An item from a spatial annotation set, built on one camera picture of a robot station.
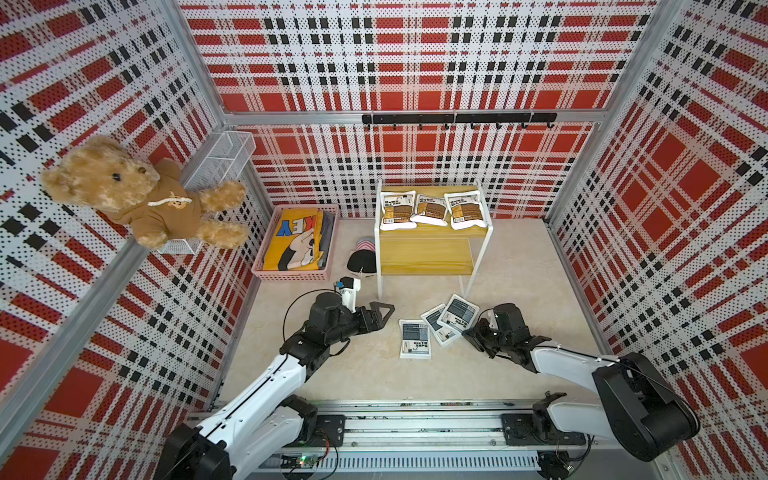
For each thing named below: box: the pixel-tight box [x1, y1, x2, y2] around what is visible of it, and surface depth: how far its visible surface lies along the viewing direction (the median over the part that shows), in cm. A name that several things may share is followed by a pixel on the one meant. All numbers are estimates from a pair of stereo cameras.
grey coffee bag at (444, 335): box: [420, 303, 461, 346], surface depth 92 cm
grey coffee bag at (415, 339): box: [399, 319, 432, 359], surface depth 90 cm
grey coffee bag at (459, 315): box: [436, 294, 480, 335], surface depth 95 cm
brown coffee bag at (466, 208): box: [444, 190, 487, 230], surface depth 77 cm
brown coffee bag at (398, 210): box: [380, 190, 417, 231], surface depth 76 cm
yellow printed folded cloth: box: [263, 208, 324, 271], surface depth 106 cm
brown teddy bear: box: [42, 136, 250, 250], surface depth 54 cm
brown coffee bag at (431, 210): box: [410, 194, 448, 227], surface depth 76 cm
